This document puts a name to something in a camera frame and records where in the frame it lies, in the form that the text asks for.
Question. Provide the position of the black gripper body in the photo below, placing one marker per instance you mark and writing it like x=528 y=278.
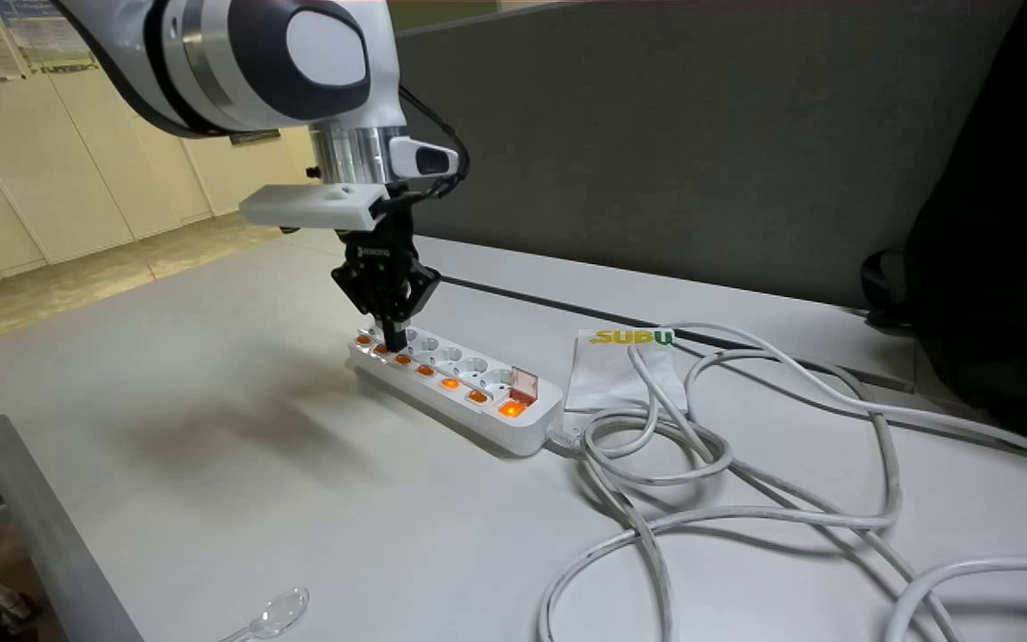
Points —
x=380 y=271

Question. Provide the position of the white power strip orange switches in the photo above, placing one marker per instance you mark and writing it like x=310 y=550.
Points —
x=474 y=386

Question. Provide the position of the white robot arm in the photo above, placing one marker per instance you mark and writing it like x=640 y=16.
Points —
x=250 y=57

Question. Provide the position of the clear plastic bag yellow print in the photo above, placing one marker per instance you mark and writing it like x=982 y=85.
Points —
x=607 y=370

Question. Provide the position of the clear plastic spoon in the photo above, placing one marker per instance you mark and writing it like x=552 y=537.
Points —
x=275 y=612

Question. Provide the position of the grey partition panel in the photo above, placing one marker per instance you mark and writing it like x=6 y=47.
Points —
x=680 y=145

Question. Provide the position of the landscape photo poster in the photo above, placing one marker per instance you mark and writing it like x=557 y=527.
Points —
x=43 y=39

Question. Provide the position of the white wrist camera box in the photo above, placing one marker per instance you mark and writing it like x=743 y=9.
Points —
x=304 y=208

